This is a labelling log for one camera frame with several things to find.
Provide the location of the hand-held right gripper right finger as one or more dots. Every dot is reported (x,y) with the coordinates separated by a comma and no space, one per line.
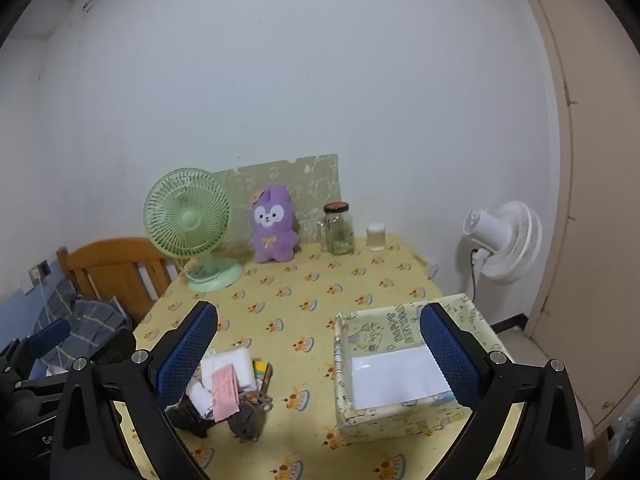
(445,355)

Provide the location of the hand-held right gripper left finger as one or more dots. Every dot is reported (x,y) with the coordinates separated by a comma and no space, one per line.
(185,355)

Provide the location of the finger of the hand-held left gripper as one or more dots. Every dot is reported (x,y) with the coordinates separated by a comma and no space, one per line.
(50,337)

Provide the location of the white tissue packet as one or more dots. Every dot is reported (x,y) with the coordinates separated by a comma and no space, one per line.
(235,365)

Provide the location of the black plastic bag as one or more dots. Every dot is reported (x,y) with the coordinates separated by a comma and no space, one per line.
(192,420)

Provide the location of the yellow cartoon print packet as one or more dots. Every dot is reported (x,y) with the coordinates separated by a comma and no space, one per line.
(261,372)

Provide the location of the patterned fabric storage box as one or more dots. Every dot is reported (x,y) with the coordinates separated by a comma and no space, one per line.
(390,420)

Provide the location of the blue bed sheet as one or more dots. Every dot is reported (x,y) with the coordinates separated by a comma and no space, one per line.
(20,310)

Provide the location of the plaid grey cloth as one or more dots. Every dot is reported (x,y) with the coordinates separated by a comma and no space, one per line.
(90,315)

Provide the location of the white standing fan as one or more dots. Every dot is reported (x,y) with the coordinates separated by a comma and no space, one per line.
(487,232)

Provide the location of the cotton swab container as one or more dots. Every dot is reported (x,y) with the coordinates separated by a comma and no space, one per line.
(376,237)

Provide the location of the green desk fan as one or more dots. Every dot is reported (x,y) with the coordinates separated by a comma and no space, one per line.
(187,217)

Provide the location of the purple plush toy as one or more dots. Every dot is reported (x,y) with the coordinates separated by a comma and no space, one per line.
(272,240)

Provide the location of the glass jar with dark lid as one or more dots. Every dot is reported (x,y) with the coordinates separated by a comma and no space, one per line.
(340,232)

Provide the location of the cardboard box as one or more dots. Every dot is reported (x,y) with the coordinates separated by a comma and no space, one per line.
(597,447)

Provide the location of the clear plastic bag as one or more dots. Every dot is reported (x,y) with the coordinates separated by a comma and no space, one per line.
(625,435)

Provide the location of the beige door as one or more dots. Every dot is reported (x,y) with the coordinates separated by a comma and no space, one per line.
(600,210)

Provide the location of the green patterned board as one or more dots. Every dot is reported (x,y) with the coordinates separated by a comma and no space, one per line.
(310,180)

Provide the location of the wall socket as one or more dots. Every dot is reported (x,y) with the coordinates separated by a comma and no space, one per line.
(40,271)

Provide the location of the white wall outlet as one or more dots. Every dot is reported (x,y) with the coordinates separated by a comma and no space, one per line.
(433,270)

